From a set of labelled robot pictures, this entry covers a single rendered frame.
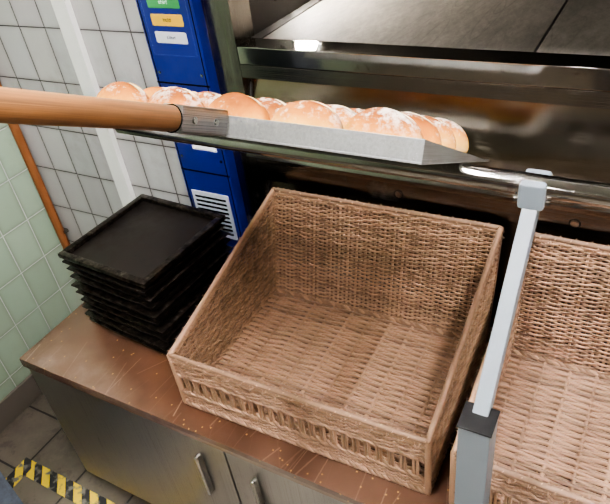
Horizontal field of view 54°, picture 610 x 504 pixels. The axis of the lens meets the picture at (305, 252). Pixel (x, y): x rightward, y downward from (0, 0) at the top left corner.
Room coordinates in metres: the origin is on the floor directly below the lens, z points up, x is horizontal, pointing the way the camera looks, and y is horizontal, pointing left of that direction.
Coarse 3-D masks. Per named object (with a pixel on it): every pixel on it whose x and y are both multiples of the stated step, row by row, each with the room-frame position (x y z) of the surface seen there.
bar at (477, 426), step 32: (320, 160) 0.80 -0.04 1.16; (352, 160) 0.77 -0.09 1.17; (384, 160) 0.75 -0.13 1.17; (512, 192) 0.65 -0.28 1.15; (544, 192) 0.62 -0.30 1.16; (576, 192) 0.61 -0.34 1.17; (608, 192) 0.59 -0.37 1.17; (512, 256) 0.59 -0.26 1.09; (512, 288) 0.56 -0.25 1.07; (512, 320) 0.54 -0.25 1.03; (480, 384) 0.49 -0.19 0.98; (480, 416) 0.47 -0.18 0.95; (480, 448) 0.44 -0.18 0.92; (480, 480) 0.44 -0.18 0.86
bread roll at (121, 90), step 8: (104, 88) 0.89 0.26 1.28; (112, 88) 0.88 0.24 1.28; (120, 88) 0.87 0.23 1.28; (128, 88) 0.87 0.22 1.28; (136, 88) 0.87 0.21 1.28; (104, 96) 0.87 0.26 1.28; (112, 96) 0.86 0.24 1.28; (120, 96) 0.86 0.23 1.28; (128, 96) 0.86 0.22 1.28; (136, 96) 0.86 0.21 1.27; (144, 96) 0.87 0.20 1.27
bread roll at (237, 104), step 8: (224, 96) 0.78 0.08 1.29; (232, 96) 0.77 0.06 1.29; (240, 96) 0.77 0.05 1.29; (248, 96) 0.77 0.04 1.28; (216, 104) 0.77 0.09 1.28; (224, 104) 0.76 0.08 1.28; (232, 104) 0.76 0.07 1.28; (240, 104) 0.75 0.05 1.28; (248, 104) 0.75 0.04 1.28; (256, 104) 0.75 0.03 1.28; (232, 112) 0.75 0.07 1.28; (240, 112) 0.74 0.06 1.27; (248, 112) 0.74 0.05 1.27; (256, 112) 0.74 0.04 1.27; (264, 112) 0.75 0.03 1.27
